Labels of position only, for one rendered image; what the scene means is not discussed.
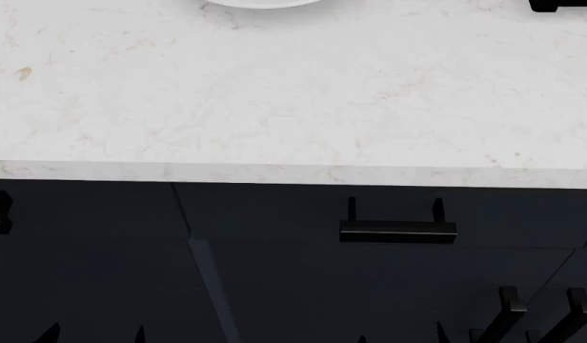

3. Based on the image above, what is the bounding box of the dark navy drawer front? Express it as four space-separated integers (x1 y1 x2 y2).
171 181 587 252
0 177 193 240

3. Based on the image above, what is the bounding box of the dark navy cabinet door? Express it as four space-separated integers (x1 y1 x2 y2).
0 233 228 343
191 236 577 343
525 228 587 343

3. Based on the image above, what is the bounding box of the black stove grate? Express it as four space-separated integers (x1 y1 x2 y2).
528 0 587 14

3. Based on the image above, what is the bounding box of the white round plate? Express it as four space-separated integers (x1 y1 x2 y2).
198 0 326 10

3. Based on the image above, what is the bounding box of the black bar door handle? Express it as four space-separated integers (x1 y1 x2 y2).
469 285 529 343
525 286 587 343

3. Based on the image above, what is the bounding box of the black bar drawer handle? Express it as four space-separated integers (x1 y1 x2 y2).
339 195 458 246
0 190 14 235

